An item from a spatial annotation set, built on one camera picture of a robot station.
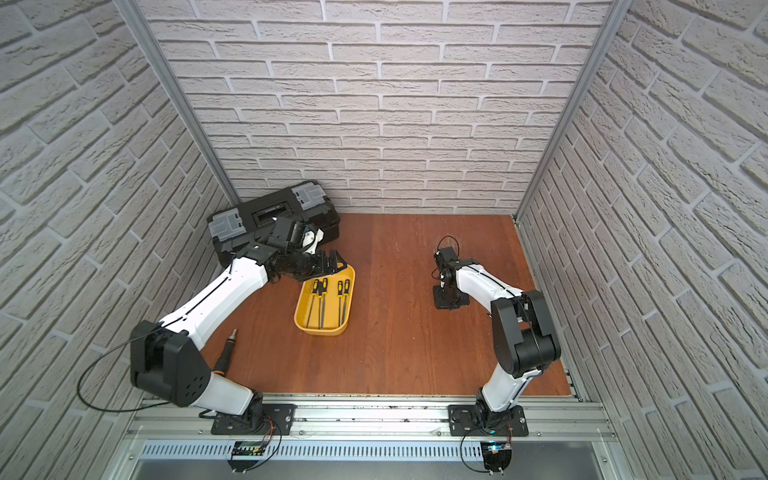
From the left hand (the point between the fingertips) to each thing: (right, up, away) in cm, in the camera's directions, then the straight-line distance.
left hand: (340, 263), depth 82 cm
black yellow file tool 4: (-1, -11, +15) cm, 19 cm away
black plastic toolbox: (-35, +10, +10) cm, 38 cm away
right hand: (+34, -13, +10) cm, 38 cm away
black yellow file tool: (-12, -11, +15) cm, 22 cm away
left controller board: (-22, -46, -10) cm, 51 cm away
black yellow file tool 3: (-2, -11, +13) cm, 18 cm away
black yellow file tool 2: (-8, -11, +15) cm, 20 cm away
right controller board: (+41, -46, -12) cm, 62 cm away
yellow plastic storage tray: (-5, -19, +9) cm, 21 cm away
